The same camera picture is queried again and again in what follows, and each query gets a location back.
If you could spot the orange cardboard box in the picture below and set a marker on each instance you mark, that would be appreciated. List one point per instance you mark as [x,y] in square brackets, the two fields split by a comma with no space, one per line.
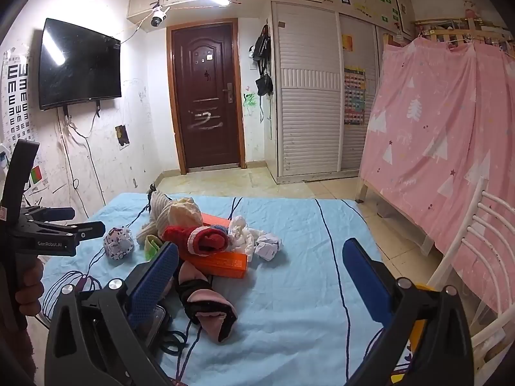
[225,264]
[213,219]

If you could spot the eye chart poster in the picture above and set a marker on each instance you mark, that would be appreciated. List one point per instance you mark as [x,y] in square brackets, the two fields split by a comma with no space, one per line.
[18,96]

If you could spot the beige ribbed cloth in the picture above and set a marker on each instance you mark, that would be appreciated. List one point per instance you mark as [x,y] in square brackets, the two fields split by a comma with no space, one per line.
[159,215]

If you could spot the green felt piece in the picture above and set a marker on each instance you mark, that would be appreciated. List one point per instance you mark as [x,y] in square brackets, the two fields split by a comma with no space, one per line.
[153,248]

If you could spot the person's left hand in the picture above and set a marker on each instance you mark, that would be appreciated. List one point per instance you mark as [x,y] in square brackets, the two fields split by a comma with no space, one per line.
[30,289]

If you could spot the wooden bunk bed frame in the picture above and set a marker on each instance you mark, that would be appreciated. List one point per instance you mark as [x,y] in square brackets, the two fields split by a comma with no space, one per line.
[450,28]

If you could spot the orange wardrobe sticker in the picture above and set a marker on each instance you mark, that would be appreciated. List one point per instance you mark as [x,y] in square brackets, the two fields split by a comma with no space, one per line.
[347,43]

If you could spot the colourful chart poster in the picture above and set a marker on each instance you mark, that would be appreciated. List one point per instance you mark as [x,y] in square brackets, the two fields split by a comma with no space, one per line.
[354,96]

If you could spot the red fuzzy sock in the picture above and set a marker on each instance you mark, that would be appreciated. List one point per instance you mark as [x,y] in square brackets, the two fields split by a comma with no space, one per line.
[189,238]

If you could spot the pink tree print curtain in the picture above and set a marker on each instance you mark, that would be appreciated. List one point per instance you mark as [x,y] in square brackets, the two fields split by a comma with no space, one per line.
[442,148]

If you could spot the black hanging handbag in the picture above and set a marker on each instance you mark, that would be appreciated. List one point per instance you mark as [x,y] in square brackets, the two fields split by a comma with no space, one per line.
[261,46]

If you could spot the black wall television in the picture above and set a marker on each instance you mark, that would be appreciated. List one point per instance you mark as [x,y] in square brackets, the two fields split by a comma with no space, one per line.
[80,64]

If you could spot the white metal chair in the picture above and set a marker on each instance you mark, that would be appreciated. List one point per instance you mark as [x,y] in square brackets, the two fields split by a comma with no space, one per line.
[474,229]

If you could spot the white tissue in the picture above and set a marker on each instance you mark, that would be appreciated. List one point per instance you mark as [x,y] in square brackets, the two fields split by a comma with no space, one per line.
[241,233]

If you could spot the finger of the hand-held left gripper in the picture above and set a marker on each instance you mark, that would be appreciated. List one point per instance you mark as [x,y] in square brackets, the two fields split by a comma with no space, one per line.
[60,213]
[92,230]

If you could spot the white security camera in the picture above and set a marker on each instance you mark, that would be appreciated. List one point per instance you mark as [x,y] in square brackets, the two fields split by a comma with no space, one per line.
[157,15]

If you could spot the white paper ball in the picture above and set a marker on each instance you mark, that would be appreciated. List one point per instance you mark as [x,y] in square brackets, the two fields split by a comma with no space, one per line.
[267,246]

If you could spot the white slatted wardrobe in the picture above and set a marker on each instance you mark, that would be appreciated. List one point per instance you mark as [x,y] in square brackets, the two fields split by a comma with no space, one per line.
[309,88]

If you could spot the yellow chair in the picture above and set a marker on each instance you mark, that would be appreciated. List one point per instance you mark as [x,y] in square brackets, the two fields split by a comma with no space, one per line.
[418,337]

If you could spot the small black hanging bag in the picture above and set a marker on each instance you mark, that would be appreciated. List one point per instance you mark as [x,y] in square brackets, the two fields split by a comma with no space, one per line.
[264,84]

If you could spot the person's left forearm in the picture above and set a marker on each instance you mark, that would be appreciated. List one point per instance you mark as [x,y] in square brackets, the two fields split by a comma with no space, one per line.
[24,350]

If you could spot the dark smartphone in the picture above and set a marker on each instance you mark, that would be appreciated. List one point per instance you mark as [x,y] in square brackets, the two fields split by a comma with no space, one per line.
[159,325]

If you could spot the dark brown door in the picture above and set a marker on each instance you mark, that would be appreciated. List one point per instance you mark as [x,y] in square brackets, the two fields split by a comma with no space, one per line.
[207,92]

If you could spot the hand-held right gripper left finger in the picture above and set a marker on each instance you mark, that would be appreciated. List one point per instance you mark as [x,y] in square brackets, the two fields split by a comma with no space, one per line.
[155,277]

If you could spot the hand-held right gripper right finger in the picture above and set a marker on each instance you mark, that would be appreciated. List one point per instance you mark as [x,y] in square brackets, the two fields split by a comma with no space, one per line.
[362,273]

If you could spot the pink and black sock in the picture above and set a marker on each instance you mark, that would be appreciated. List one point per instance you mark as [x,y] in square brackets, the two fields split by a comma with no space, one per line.
[205,305]

